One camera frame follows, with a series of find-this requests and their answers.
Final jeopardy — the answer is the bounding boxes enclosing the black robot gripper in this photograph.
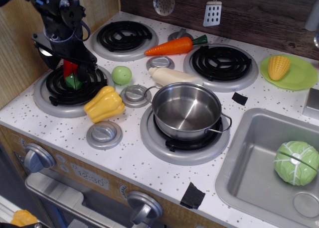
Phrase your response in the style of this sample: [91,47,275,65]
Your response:
[31,27,97,82]

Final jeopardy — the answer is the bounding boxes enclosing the red chili pepper toy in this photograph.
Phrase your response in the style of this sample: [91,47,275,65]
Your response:
[63,60,82,90]

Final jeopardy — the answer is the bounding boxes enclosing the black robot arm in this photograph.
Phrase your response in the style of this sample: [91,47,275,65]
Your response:
[0,0,97,82]

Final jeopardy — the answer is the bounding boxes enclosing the yellow bell pepper toy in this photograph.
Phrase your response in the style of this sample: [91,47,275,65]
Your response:
[84,86,125,123]

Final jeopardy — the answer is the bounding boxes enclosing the stainless steel pan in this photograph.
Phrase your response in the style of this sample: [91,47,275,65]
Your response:
[144,82,232,141]

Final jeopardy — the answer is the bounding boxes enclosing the front left burner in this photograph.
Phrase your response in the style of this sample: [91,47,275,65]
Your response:
[34,66,115,118]

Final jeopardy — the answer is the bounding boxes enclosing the burner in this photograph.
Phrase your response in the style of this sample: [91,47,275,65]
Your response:
[34,66,115,118]
[91,21,159,62]
[140,107,230,166]
[183,44,258,93]

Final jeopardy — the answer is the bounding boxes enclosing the green apple toy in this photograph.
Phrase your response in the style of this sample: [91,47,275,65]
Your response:
[112,66,132,85]

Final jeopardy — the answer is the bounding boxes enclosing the back left burner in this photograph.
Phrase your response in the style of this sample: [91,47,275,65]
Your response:
[91,21,159,62]

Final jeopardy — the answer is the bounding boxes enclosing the silver knob middle top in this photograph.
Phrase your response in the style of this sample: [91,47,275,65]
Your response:
[120,85,152,108]

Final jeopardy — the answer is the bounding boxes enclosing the silver knob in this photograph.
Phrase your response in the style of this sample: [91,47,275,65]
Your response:
[167,28,193,41]
[86,121,123,150]
[146,56,175,70]
[120,85,152,108]

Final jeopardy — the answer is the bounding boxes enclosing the silver knob front top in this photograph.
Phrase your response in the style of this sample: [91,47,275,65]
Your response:
[86,121,123,150]

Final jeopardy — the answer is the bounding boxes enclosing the silver knob upper top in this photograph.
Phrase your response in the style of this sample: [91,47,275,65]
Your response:
[146,56,175,70]

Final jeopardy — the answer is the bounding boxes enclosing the left oven front knob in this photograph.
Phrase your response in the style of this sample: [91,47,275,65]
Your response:
[24,143,56,173]

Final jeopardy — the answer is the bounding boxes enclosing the oven knob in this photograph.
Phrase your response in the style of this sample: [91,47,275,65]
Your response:
[127,191,163,227]
[24,143,56,173]

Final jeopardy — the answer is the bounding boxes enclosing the hanging slotted spoon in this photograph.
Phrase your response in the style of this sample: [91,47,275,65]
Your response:
[153,0,175,16]

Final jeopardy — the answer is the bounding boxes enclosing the orange carrot toy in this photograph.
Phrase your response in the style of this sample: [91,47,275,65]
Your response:
[144,35,208,56]

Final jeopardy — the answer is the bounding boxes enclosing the silver knob back top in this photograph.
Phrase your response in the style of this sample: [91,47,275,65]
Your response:
[167,28,193,41]

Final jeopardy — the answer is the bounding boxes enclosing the hanging white spatula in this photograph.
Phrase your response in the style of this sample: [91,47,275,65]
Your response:
[203,1,222,27]

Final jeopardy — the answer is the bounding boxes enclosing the front right burner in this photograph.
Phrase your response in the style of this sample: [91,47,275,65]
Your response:
[140,107,230,166]

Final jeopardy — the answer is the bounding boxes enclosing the back right burner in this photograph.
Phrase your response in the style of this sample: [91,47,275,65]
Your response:
[183,44,258,93]

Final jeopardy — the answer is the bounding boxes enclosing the yellow object bottom left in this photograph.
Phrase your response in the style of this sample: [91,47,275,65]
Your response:
[10,210,38,227]

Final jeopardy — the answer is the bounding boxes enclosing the right oven front knob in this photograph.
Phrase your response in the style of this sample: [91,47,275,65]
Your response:
[127,191,163,227]

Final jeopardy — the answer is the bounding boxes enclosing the black tape piece small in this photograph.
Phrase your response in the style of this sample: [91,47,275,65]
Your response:
[232,92,248,106]

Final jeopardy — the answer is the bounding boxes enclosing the black tape piece front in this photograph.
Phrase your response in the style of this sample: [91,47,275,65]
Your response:
[180,182,206,210]

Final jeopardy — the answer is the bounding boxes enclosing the silver sink basin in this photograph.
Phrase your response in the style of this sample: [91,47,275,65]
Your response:
[215,109,319,228]

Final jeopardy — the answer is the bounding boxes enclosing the yellow corn toy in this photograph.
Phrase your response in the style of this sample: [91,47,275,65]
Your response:
[268,55,291,81]

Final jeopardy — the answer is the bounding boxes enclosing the light green plate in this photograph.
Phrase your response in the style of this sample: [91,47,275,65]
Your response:
[260,55,318,90]

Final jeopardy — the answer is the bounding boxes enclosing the green cabbage toy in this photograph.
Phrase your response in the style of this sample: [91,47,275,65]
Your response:
[273,141,319,186]

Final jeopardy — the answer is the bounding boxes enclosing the silver oven door handle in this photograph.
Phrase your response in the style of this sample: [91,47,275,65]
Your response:
[25,173,123,228]

